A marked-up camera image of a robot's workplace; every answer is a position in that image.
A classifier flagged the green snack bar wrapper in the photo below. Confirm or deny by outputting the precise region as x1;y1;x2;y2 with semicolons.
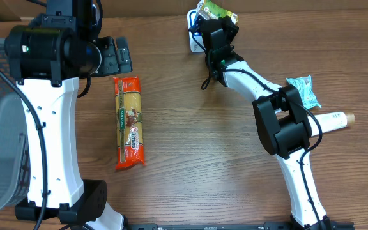
196;0;238;25

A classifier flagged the white shampoo tube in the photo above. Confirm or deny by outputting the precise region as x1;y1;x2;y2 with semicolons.
275;111;356;137

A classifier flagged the white barcode scanner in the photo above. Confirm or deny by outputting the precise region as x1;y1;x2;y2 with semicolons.
187;9;204;53

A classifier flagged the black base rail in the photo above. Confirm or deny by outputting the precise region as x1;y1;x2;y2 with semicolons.
128;221;356;230

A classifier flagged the teal snack packet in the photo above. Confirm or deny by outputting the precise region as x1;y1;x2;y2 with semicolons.
286;75;321;109

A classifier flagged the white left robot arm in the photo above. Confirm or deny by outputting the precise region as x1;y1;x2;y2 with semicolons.
4;1;132;230

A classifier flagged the orange spaghetti pack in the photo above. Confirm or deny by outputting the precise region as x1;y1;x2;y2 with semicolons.
113;76;145;170

